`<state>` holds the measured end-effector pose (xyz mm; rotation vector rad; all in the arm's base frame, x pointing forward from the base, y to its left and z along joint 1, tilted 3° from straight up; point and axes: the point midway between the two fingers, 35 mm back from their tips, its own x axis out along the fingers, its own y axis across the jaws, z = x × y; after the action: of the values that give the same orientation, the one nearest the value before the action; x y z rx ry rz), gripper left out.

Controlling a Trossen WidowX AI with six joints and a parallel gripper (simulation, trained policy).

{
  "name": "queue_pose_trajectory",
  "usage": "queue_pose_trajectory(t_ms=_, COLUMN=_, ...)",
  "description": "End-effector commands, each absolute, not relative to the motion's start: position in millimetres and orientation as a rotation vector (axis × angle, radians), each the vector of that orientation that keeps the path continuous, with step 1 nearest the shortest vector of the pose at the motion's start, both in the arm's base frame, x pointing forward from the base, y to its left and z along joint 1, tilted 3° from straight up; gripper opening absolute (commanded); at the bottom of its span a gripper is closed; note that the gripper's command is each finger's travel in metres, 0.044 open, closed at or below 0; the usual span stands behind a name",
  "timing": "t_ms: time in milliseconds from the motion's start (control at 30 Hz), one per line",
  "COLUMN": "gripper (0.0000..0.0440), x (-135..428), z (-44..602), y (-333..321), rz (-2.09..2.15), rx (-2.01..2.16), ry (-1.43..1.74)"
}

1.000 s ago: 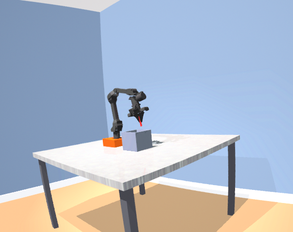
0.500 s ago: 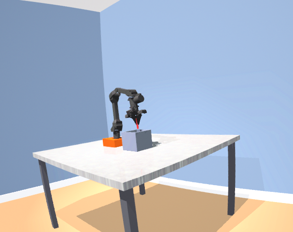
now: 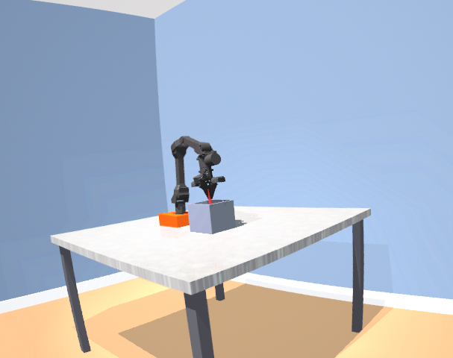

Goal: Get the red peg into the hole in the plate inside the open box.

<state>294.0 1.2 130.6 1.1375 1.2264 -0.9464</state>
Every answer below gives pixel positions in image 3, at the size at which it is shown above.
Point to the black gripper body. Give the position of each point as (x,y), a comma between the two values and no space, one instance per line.
(213,180)

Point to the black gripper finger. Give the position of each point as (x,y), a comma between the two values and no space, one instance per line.
(211,189)
(205,189)

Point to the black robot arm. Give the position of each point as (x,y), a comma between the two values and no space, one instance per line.
(209,158)

